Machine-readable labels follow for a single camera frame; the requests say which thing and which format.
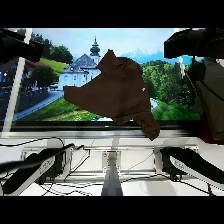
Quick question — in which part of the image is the brown garment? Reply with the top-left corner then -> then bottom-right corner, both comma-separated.
63,48 -> 162,142

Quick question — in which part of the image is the grey garment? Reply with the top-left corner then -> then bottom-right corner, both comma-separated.
192,58 -> 224,141

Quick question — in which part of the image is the black cable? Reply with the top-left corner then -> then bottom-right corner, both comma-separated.
63,144 -> 92,182
0,136 -> 66,148

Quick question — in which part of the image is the silver frame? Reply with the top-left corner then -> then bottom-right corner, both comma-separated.
0,129 -> 224,197

